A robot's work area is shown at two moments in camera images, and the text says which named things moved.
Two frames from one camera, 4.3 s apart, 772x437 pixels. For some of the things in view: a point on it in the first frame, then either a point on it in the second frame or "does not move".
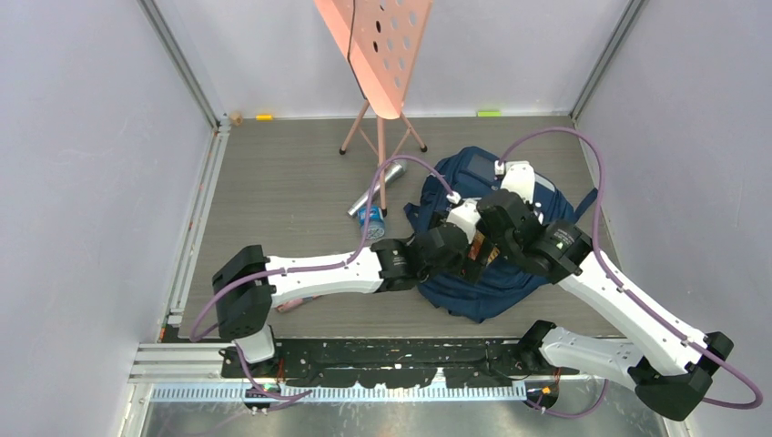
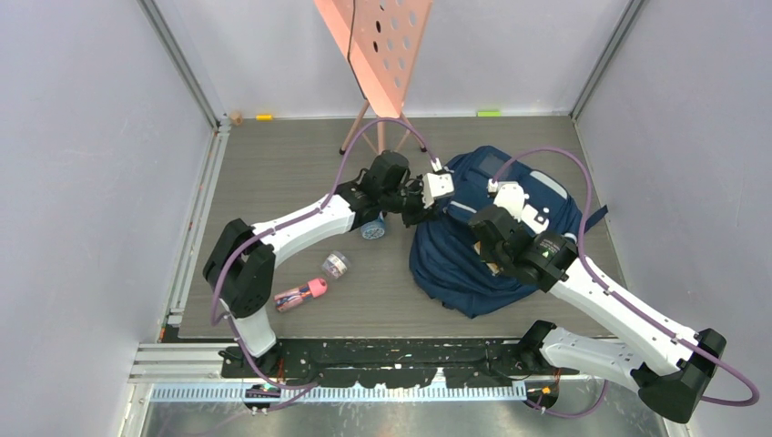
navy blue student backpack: x=471 y=174 does not move
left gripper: x=468 y=268 to x=420 y=213
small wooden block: x=237 y=118 does not move
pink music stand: x=380 y=40 does not move
